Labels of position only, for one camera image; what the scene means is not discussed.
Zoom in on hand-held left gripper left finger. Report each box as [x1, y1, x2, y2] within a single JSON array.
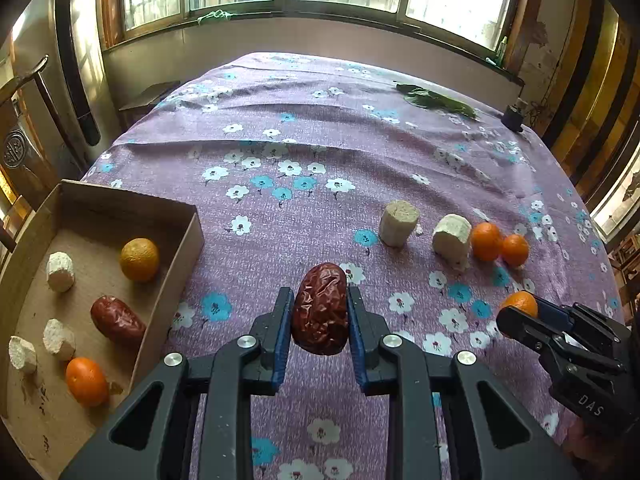
[[60, 286, 297, 480]]

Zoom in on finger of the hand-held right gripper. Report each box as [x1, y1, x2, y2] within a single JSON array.
[[535, 296, 577, 332], [496, 305, 569, 362]]

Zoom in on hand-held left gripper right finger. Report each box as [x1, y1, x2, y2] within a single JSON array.
[[346, 285, 581, 480]]

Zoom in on small orange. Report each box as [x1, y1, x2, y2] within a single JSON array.
[[471, 222, 503, 263], [65, 357, 110, 408], [501, 234, 530, 268], [500, 290, 539, 318]]

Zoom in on dark wrinkled red date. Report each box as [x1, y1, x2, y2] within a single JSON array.
[[291, 262, 349, 357]]

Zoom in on large yellowish orange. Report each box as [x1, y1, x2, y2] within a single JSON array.
[[119, 238, 161, 283]]

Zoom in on smooth red date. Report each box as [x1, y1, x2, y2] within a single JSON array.
[[90, 295, 147, 348]]

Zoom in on cardboard box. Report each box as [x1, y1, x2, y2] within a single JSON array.
[[0, 180, 205, 480]]

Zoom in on small black container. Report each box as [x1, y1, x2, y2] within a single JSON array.
[[501, 99, 528, 133]]

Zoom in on yellow wooden boards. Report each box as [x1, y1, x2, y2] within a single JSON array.
[[542, 5, 640, 196]]

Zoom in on green leafy vegetable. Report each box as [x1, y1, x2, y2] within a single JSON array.
[[395, 82, 482, 121]]

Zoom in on dark wooden stool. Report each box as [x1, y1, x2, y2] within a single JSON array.
[[118, 80, 181, 128]]

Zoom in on wooden chair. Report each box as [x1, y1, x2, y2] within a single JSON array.
[[0, 55, 91, 256]]

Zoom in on green cloth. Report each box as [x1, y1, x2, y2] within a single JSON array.
[[196, 9, 236, 27]]

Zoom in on long black bar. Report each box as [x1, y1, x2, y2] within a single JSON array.
[[54, 0, 102, 147]]

